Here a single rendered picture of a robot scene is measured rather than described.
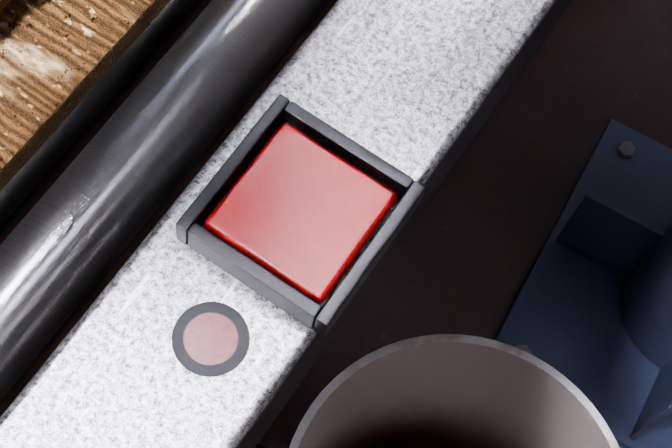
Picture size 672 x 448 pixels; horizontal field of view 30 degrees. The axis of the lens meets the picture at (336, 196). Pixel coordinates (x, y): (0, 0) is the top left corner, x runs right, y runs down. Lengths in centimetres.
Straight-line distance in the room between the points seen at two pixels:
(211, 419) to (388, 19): 20
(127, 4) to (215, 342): 15
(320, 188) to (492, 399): 72
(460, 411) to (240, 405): 78
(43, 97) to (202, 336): 12
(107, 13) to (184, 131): 6
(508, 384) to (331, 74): 65
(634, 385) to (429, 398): 35
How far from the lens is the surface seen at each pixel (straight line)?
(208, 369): 52
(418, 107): 57
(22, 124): 54
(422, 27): 59
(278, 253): 52
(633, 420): 151
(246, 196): 53
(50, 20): 56
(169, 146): 55
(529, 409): 120
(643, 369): 154
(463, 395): 124
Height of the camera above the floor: 141
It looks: 66 degrees down
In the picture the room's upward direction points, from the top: 12 degrees clockwise
